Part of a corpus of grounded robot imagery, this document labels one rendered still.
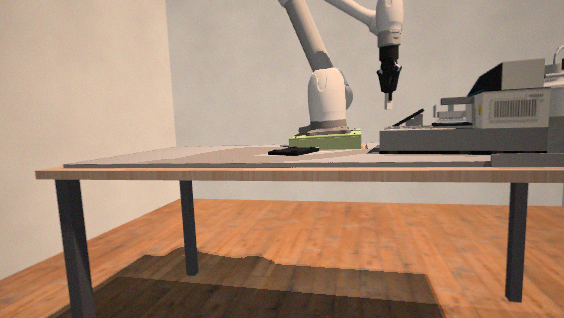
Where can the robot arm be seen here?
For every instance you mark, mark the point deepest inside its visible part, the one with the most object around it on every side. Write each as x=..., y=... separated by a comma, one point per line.
x=327, y=93

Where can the black rectangular frame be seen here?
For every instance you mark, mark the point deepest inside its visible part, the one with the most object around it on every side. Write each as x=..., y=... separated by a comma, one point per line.
x=293, y=151

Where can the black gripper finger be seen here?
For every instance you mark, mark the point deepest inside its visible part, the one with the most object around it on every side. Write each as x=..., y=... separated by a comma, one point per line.
x=392, y=81
x=382, y=80

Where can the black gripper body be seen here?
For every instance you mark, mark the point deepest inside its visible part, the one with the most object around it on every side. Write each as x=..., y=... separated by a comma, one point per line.
x=389, y=55

